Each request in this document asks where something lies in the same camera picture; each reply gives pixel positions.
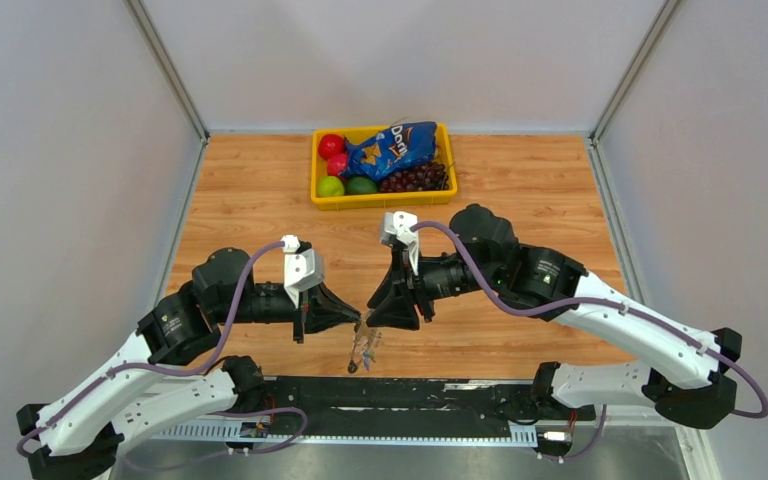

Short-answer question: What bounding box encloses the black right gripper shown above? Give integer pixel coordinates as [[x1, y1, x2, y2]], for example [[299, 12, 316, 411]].
[[366, 244, 500, 330]]

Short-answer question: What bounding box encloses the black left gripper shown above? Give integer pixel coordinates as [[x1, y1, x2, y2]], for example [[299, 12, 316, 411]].
[[217, 280, 362, 342]]

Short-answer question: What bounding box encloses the silver metal key holder plate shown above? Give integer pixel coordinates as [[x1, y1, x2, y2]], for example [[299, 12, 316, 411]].
[[347, 310, 381, 375]]

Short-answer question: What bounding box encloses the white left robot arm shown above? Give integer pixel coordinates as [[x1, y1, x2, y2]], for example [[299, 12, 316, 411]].
[[16, 236, 361, 479]]

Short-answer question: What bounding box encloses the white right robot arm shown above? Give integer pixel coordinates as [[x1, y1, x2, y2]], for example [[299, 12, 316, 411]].
[[367, 204, 742, 430]]

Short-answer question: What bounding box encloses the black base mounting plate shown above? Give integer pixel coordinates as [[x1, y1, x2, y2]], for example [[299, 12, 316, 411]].
[[231, 376, 574, 437]]

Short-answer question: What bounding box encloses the yellow plastic bin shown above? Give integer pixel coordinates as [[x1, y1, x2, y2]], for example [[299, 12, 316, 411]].
[[310, 123, 458, 210]]

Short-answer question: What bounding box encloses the light green apple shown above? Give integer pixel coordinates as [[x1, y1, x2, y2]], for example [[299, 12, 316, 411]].
[[316, 175, 345, 198]]

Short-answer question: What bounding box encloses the dark green lime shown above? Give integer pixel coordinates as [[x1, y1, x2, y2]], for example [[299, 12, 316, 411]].
[[345, 176, 379, 195]]

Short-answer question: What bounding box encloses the purple grape bunch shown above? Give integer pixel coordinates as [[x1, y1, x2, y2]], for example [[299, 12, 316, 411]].
[[378, 161, 452, 194]]

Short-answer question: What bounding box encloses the pink red apple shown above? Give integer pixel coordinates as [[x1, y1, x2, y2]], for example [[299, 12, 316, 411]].
[[326, 153, 349, 177]]

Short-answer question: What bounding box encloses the blue Doritos chip bag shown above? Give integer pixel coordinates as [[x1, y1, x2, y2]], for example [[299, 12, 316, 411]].
[[340, 121, 438, 182]]

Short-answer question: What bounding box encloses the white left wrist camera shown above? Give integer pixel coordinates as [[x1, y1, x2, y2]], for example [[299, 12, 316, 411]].
[[281, 235, 325, 308]]

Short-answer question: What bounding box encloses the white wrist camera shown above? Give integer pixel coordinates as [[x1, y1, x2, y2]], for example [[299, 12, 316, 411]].
[[379, 211, 420, 275], [281, 235, 325, 308]]

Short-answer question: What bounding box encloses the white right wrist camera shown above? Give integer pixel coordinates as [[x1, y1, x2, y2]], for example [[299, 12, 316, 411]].
[[379, 211, 420, 275]]

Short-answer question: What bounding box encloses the slotted aluminium cable duct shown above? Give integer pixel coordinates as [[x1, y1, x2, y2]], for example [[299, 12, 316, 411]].
[[152, 419, 538, 448]]

